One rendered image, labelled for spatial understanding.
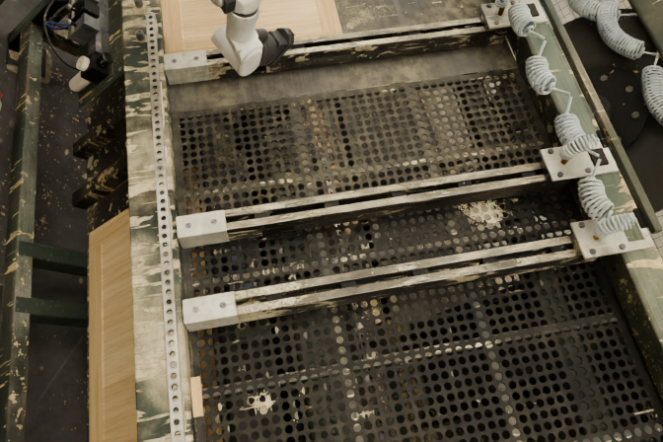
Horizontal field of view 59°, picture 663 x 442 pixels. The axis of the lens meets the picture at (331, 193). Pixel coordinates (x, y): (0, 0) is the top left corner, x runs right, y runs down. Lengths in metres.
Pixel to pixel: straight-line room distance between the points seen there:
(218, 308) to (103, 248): 0.82
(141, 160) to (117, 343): 0.62
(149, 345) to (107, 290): 0.65
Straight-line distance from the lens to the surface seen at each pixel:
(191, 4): 2.10
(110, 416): 2.01
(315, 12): 2.04
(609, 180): 1.76
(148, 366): 1.49
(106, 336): 2.08
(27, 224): 2.28
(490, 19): 1.98
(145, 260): 1.57
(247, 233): 1.57
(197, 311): 1.48
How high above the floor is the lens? 1.99
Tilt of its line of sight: 28 degrees down
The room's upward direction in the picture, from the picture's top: 62 degrees clockwise
